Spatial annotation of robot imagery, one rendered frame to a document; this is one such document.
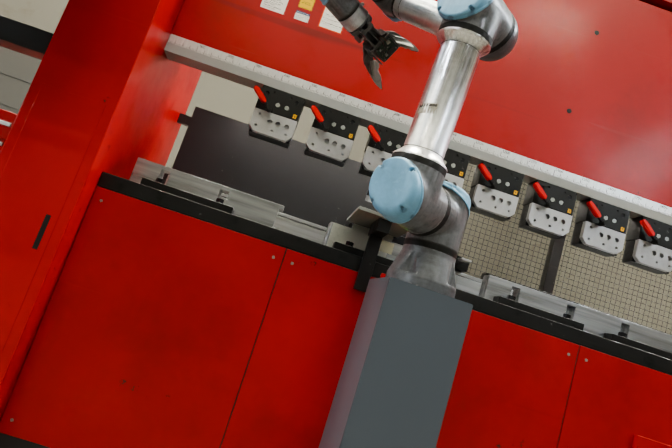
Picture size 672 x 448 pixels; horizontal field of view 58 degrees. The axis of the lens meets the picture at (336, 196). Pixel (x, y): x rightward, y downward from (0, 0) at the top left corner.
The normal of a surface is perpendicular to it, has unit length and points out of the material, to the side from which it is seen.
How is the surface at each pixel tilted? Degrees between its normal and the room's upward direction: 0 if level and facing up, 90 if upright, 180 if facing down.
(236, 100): 90
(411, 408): 90
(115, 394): 90
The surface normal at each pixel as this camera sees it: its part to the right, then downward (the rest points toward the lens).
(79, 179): 0.11, -0.18
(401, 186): -0.63, -0.22
